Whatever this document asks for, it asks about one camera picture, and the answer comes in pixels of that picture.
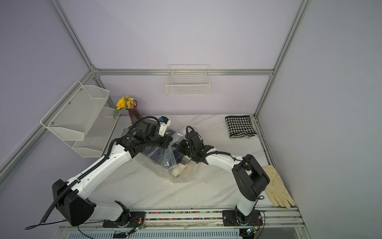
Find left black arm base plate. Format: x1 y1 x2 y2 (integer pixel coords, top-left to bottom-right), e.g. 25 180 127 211
102 211 146 228

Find clear plastic vacuum bag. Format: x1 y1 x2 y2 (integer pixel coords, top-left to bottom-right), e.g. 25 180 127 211
137 127 199 183

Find white wire wall basket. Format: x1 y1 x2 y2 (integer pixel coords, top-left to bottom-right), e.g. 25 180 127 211
166 64 210 96

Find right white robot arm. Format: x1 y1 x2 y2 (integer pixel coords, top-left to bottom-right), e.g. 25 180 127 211
177 126 270 217

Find black white houndstooth scarf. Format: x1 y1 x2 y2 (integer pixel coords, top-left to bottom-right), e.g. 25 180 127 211
225 115 257 138

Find aluminium front rail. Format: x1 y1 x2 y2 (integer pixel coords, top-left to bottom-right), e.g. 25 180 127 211
58 207 306 231

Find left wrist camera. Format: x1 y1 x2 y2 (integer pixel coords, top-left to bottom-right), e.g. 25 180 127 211
158 116 171 136

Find navy plaid scarf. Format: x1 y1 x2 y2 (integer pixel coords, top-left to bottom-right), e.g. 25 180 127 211
142 143 184 164

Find yellow flower bouquet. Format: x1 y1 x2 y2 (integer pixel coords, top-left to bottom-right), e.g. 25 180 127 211
113 96 138 119

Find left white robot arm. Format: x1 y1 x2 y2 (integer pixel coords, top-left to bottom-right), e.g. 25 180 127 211
52 117 172 228

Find white two-tier mesh shelf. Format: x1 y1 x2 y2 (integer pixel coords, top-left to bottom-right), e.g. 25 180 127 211
40 81 117 158

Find cream plaid scarf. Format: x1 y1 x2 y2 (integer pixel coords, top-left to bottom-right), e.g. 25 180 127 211
171 161 196 181

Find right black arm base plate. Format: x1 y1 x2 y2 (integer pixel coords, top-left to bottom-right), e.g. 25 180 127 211
222 209 263 226

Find purple ribbed glass vase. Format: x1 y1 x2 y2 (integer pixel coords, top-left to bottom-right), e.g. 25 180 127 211
127 107 143 124

